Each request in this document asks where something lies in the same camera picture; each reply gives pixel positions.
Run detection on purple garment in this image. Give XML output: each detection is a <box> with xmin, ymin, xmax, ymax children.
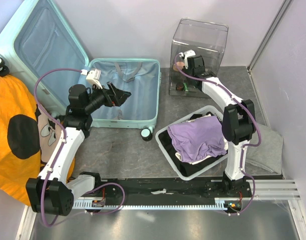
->
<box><xmin>167</xmin><ymin>115</ymin><xmax>227</xmax><ymax>163</ymax></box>

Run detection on clear smoky plastic container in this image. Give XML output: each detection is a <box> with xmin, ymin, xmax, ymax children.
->
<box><xmin>169</xmin><ymin>18</ymin><xmax>229</xmax><ymax>99</ymax></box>

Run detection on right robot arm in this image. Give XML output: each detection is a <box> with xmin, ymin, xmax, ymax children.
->
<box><xmin>182</xmin><ymin>53</ymin><xmax>261</xmax><ymax>197</ymax></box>

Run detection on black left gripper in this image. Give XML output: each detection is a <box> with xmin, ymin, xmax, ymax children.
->
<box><xmin>84</xmin><ymin>81</ymin><xmax>131</xmax><ymax>114</ymax></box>

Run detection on grey folded cloth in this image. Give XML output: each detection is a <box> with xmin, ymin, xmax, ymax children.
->
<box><xmin>246</xmin><ymin>124</ymin><xmax>283</xmax><ymax>175</ymax></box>

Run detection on white perforated plastic basket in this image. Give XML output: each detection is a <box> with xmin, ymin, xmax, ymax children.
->
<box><xmin>155</xmin><ymin>105</ymin><xmax>228</xmax><ymax>181</ymax></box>

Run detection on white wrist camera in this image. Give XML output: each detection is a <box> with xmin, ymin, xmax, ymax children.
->
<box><xmin>179</xmin><ymin>49</ymin><xmax>196</xmax><ymax>69</ymax></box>
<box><xmin>81</xmin><ymin>68</ymin><xmax>103</xmax><ymax>89</ymax></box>

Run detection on green bottle black cap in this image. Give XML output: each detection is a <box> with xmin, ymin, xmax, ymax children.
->
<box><xmin>176</xmin><ymin>82</ymin><xmax>189</xmax><ymax>92</ymax></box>

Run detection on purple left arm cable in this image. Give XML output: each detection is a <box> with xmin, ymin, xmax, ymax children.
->
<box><xmin>34</xmin><ymin>67</ymin><xmax>86</xmax><ymax>228</ymax></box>

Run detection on light blue hard suitcase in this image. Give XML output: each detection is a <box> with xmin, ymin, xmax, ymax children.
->
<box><xmin>0</xmin><ymin>0</ymin><xmax>160</xmax><ymax>130</ymax></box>

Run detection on aluminium frame post right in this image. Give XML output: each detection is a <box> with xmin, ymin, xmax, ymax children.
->
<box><xmin>247</xmin><ymin>0</ymin><xmax>293</xmax><ymax>73</ymax></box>

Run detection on orange cartoon mouse bag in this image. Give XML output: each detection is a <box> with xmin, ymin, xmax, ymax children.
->
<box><xmin>0</xmin><ymin>75</ymin><xmax>61</xmax><ymax>206</ymax></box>

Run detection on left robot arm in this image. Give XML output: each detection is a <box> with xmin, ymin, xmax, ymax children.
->
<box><xmin>26</xmin><ymin>82</ymin><xmax>131</xmax><ymax>216</ymax></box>

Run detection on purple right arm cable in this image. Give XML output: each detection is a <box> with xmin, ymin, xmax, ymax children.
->
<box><xmin>174</xmin><ymin>52</ymin><xmax>263</xmax><ymax>176</ymax></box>

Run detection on black garment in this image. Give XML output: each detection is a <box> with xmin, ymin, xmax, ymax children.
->
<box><xmin>158</xmin><ymin>112</ymin><xmax>228</xmax><ymax>177</ymax></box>

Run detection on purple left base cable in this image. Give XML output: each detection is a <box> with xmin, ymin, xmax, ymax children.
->
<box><xmin>57</xmin><ymin>182</ymin><xmax>126</xmax><ymax>221</ymax></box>

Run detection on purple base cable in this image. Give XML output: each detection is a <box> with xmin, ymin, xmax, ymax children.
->
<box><xmin>224</xmin><ymin>173</ymin><xmax>256</xmax><ymax>217</ymax></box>
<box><xmin>57</xmin><ymin>182</ymin><xmax>126</xmax><ymax>221</ymax></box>

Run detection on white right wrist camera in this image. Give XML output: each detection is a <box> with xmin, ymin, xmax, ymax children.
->
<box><xmin>179</xmin><ymin>49</ymin><xmax>196</xmax><ymax>69</ymax></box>

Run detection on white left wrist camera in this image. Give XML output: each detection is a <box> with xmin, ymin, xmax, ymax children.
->
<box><xmin>81</xmin><ymin>68</ymin><xmax>103</xmax><ymax>89</ymax></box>

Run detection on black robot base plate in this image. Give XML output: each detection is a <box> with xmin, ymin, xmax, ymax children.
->
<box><xmin>82</xmin><ymin>177</ymin><xmax>252</xmax><ymax>206</ymax></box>

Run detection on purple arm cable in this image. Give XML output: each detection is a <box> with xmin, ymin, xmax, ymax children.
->
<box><xmin>34</xmin><ymin>67</ymin><xmax>86</xmax><ymax>228</ymax></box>
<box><xmin>174</xmin><ymin>52</ymin><xmax>263</xmax><ymax>176</ymax></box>

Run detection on white slotted cable duct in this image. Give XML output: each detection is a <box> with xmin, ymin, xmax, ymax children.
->
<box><xmin>73</xmin><ymin>198</ymin><xmax>238</xmax><ymax>211</ymax></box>

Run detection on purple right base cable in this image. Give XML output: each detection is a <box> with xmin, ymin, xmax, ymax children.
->
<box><xmin>224</xmin><ymin>173</ymin><xmax>256</xmax><ymax>217</ymax></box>

